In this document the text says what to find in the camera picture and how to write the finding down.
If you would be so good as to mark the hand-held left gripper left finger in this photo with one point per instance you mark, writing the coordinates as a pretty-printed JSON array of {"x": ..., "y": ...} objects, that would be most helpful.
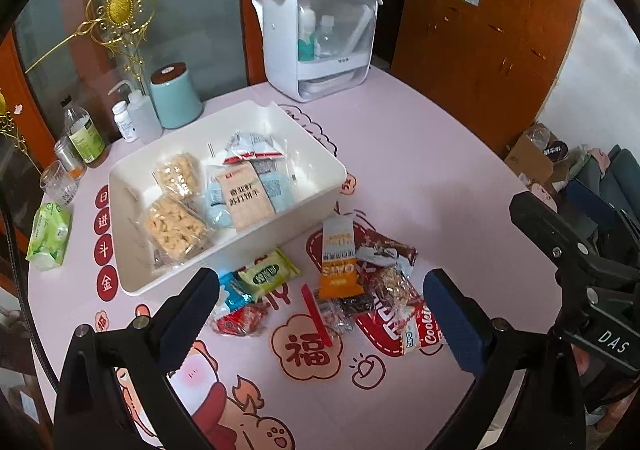
[{"x": 190, "y": 322}]

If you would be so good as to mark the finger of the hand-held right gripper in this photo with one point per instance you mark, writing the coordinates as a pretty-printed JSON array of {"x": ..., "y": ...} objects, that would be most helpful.
[
  {"x": 537, "y": 222},
  {"x": 592, "y": 202}
]

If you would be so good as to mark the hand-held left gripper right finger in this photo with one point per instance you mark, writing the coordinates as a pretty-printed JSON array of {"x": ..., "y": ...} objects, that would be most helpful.
[{"x": 452, "y": 325}]

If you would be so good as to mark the red white cookie packet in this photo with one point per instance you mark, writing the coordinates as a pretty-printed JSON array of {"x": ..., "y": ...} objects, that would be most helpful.
[{"x": 425, "y": 332}]

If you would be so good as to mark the red candy packet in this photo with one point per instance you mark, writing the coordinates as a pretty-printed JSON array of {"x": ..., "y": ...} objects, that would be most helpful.
[{"x": 235, "y": 325}]

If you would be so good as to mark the small blue candy packet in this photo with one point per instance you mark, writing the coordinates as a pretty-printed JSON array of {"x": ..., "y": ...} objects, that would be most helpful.
[{"x": 232, "y": 292}]

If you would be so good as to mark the clear nut snack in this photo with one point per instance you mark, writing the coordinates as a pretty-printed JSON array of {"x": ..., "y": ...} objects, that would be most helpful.
[{"x": 395, "y": 290}]

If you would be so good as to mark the green snack packet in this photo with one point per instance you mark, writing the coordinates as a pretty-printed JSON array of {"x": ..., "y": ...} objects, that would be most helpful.
[{"x": 267, "y": 275}]

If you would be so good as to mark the puffed rice cake packet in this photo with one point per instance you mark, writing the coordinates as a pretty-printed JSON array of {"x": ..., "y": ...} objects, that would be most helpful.
[
  {"x": 175, "y": 230},
  {"x": 177, "y": 174}
]

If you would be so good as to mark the brown chocolate packet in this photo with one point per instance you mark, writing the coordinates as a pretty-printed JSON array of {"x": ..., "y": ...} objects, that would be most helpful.
[{"x": 385, "y": 250}]

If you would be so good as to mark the dark snack packet red edge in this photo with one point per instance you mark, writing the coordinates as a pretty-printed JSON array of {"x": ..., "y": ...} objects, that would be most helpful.
[{"x": 352, "y": 305}]

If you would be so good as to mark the beige cracker packet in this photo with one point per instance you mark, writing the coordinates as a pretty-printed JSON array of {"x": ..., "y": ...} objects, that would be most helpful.
[{"x": 245, "y": 200}]

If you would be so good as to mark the orange oat bar packet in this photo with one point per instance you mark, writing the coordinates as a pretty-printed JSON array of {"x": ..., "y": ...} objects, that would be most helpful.
[{"x": 337, "y": 255}]

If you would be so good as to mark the large clear blue packet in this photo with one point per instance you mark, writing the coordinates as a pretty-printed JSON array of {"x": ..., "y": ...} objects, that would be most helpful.
[{"x": 282, "y": 190}]

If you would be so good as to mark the clear grey white packet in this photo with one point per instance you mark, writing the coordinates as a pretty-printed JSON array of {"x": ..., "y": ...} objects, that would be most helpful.
[{"x": 245, "y": 144}]

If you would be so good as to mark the white plastic bin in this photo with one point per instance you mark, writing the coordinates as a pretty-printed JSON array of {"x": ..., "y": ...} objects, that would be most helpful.
[{"x": 315, "y": 159}]

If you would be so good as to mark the cardboard box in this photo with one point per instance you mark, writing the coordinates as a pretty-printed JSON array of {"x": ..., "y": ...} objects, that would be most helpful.
[{"x": 530, "y": 162}]

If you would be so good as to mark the pink printed tablecloth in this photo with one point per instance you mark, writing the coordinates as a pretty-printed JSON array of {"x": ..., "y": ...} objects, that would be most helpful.
[{"x": 450, "y": 180}]

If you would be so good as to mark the green tissue pack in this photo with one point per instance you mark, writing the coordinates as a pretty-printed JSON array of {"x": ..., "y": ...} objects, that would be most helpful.
[{"x": 47, "y": 235}]

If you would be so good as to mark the wooden cabinet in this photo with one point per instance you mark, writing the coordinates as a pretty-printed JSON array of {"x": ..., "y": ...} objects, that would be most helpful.
[{"x": 475, "y": 54}]

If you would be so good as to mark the glass cup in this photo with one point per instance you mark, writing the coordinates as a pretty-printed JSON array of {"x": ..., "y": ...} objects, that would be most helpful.
[{"x": 60, "y": 182}]

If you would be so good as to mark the white squeeze wash bottle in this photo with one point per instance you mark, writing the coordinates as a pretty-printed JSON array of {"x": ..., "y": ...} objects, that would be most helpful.
[{"x": 145, "y": 119}]

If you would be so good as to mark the small metal can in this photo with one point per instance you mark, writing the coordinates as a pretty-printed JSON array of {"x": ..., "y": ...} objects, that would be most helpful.
[{"x": 67, "y": 154}]

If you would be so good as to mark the white pill bottle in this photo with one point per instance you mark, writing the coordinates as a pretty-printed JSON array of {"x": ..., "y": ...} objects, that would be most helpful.
[{"x": 125, "y": 122}]

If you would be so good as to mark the glass bottle green label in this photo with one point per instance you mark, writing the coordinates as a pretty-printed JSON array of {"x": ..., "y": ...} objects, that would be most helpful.
[{"x": 85, "y": 139}]

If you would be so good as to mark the teal canister brown lid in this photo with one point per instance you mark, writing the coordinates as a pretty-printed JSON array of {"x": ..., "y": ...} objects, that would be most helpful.
[{"x": 175, "y": 97}]

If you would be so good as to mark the clear plastic bottle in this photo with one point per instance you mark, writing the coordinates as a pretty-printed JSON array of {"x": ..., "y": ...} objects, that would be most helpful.
[{"x": 326, "y": 39}]

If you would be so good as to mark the white bottle teal label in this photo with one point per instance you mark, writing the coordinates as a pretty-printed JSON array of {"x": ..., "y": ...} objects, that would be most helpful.
[{"x": 306, "y": 42}]

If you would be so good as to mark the wooden framed glass door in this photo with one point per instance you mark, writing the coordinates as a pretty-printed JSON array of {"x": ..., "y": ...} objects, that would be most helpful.
[
  {"x": 200, "y": 4},
  {"x": 20, "y": 79}
]

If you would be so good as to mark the white storage box clear door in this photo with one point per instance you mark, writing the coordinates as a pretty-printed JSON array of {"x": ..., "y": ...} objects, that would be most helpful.
[{"x": 280, "y": 39}]

